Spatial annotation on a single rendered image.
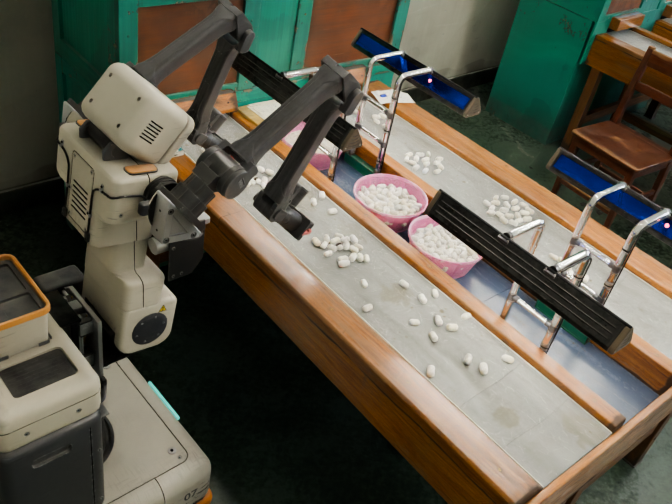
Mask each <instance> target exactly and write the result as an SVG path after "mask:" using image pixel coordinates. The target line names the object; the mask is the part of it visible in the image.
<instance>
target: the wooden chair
mask: <svg viewBox="0 0 672 504"><path fill-rule="evenodd" d="M647 66H648V67H650V68H652V69H655V70H657V71H659V72H661V73H663V74H665V75H667V76H669V77H671V78H672V57H669V56H667V55H665V54H663V53H661V52H659V51H656V47H654V46H652V45H650V46H649V47H648V49H647V51H646V53H645V55H644V57H643V59H642V61H641V63H640V65H639V67H638V68H637V70H636V72H635V74H634V76H633V78H632V80H631V82H630V84H629V86H628V88H627V89H626V91H625V93H624V95H623V97H622V99H621V101H620V103H619V105H618V108H617V110H616V112H615V114H614V116H613V118H612V120H611V121H608V120H607V121H603V122H599V123H596V124H592V125H588V126H584V127H581V128H577V129H573V130H572V135H574V137H573V139H572V142H571V144H570V147H569V149H568V151H569V152H571V153H573V154H574V155H576V154H577V152H578V150H579V148H580V149H582V150H583V151H585V152H586V153H588V154H589V155H591V156H593V157H592V158H589V159H586V160H584V161H586V162H588V163H589V164H591V163H594V162H595V163H594V167H596V168H598V169H599V170H601V171H603V172H604V173H606V174H608V175H609V176H611V177H613V178H614V179H616V180H618V181H619V182H621V181H623V182H625V183H626V184H627V186H630V188H631V189H633V190H634V191H636V192H638V193H639V194H641V195H643V196H644V197H646V198H648V199H649V200H651V201H653V202H655V200H656V198H657V196H658V194H659V192H660V190H661V187H662V185H663V183H664V181H665V179H666V177H667V175H668V173H669V171H670V169H671V167H672V147H671V149H670V151H669V150H667V149H666V148H664V147H662V146H660V145H659V144H657V143H655V142H654V141H652V140H650V139H648V138H647V137H645V136H643V135H641V134H640V133H638V132H636V131H635V130H633V129H631V128H629V127H628V126H626V125H624V124H623V123H620V122H621V119H622V117H623V115H624V113H625V111H626V108H627V106H628V104H629V102H630V100H631V98H632V96H633V94H634V92H635V90H636V91H638V92H640V93H642V94H644V95H646V96H648V97H650V98H652V99H654V100H656V101H658V102H660V103H662V104H664V105H665V106H667V107H669V108H671V109H672V97H670V96H668V95H666V94H664V93H663V92H661V91H659V90H657V89H655V88H653V87H651V86H649V85H647V84H644V83H642V82H640V80H641V78H642V76H643V74H644V72H645V70H646V68H647ZM603 163H604V164H605V165H607V166H608V167H610V168H612V169H613V170H615V171H616V172H618V173H620V174H621V175H623V176H624V179H623V178H621V177H620V176H618V175H617V174H615V173H613V172H612V171H610V170H609V169H607V168H606V167H604V166H602V165H603ZM658 170H660V171H659V173H658V176H657V178H656V180H655V182H654V184H653V186H652V189H651V190H649V191H646V192H643V191H642V190H640V189H639V188H637V187H636V186H634V185H632V183H633V181H634V179H635V178H638V177H641V176H644V175H646V174H649V173H652V172H655V171H658ZM561 184H563V185H564V186H566V187H567V188H569V189H570V190H572V191H573V192H575V193H576V194H578V195H579V196H581V197H582V198H584V199H585V200H586V201H589V199H590V198H591V196H589V195H588V194H586V193H585V192H583V191H581V190H580V189H578V188H577V187H575V186H573V185H572V184H570V183H569V182H567V181H565V180H564V179H562V178H561V177H559V176H557V178H556V181H555V183H554V185H553V188H552V190H551V192H552V193H553V194H555V195H557V193H558V191H559V189H560V186H561ZM595 207H597V208H598V209H600V210H601V211H603V212H604V213H606V214H607V215H608V216H607V218H606V220H605V222H604V225H603V226H604V227H606V228H608V229H609V228H610V226H611V224H612V222H613V220H614V218H615V217H616V215H617V213H616V212H615V211H613V210H612V209H609V208H608V207H606V206H605V205H603V204H602V203H600V202H598V203H597V204H596V205H595Z"/></svg>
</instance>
